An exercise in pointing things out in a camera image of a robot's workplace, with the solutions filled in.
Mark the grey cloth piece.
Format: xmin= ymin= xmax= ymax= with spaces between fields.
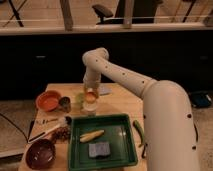
xmin=99 ymin=85 xmax=111 ymax=96

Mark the blue sponge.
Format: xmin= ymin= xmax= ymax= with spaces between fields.
xmin=89 ymin=142 xmax=111 ymax=158

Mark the orange bowl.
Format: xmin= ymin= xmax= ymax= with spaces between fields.
xmin=36 ymin=90 xmax=61 ymax=112

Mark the dark grape bunch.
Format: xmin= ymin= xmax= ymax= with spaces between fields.
xmin=51 ymin=127 xmax=70 ymax=143

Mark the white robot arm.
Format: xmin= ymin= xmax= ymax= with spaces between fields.
xmin=82 ymin=48 xmax=200 ymax=171

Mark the green plastic tray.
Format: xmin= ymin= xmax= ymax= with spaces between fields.
xmin=68 ymin=114 xmax=138 ymax=171

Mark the white handled brush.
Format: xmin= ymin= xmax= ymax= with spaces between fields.
xmin=28 ymin=116 xmax=72 ymax=143

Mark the orange apple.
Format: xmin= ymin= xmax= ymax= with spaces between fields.
xmin=84 ymin=92 xmax=97 ymax=103

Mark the black office chair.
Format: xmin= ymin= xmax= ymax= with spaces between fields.
xmin=91 ymin=0 xmax=161 ymax=26

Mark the dark maroon bowl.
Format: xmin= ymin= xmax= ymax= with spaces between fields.
xmin=25 ymin=139 xmax=56 ymax=170

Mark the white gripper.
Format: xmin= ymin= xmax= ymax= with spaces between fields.
xmin=83 ymin=76 xmax=101 ymax=100

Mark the green cup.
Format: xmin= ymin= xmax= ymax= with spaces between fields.
xmin=75 ymin=93 xmax=84 ymax=106

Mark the dark blue floor object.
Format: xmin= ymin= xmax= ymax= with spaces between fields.
xmin=189 ymin=92 xmax=212 ymax=108

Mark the black cable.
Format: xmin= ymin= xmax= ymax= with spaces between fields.
xmin=0 ymin=112 xmax=29 ymax=144

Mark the yellow corn cob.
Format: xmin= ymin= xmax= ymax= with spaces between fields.
xmin=80 ymin=130 xmax=104 ymax=143

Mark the small dark metal cup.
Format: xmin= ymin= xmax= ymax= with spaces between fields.
xmin=59 ymin=96 xmax=71 ymax=113

